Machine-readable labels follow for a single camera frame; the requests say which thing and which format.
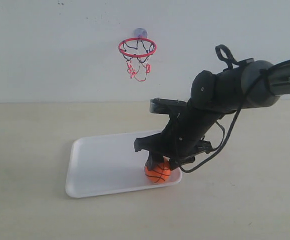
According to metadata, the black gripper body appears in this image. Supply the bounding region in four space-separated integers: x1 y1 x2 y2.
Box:
134 106 222 166

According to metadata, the small orange basketball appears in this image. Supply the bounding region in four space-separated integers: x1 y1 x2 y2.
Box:
144 160 171 184

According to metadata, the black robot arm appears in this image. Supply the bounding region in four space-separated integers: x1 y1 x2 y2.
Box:
133 60 290 170

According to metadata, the red mini basketball hoop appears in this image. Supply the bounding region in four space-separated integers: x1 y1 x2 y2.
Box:
118 36 157 82

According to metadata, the white plastic tray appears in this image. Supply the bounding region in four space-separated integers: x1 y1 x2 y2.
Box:
65 129 182 199

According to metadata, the clear suction cup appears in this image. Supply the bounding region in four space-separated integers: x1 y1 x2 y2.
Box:
133 27 148 39

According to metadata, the black cable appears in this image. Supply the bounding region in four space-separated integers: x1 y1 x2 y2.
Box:
169 44 270 174

